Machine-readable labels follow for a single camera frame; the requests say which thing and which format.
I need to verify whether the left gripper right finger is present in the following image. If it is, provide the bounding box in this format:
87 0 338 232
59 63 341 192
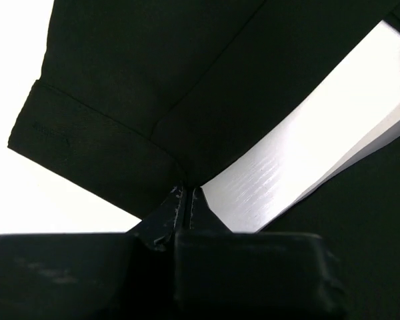
173 189 345 319

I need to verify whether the black long sleeve shirt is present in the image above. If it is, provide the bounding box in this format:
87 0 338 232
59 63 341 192
8 1 400 319

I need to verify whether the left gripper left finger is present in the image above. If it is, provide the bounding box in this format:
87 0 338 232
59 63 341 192
0 185 186 319

